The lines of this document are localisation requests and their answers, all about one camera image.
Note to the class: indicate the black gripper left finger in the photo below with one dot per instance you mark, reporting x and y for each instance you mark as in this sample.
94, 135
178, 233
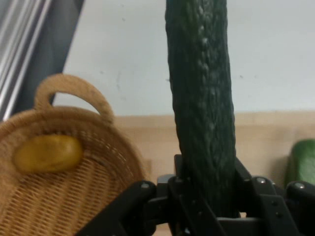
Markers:
133, 211

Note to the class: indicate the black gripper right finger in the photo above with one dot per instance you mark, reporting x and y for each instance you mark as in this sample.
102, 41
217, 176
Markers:
290, 214

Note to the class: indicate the dark green cucumber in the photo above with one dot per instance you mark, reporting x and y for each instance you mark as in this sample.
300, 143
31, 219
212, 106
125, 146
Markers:
201, 98

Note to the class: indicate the green rounded vegetable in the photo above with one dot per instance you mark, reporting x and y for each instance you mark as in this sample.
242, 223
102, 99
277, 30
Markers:
304, 162

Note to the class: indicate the yellow potato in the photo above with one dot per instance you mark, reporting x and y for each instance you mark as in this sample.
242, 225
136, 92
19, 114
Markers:
48, 153

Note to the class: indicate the aluminium frame post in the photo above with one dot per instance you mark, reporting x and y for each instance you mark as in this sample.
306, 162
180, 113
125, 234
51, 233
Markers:
27, 44

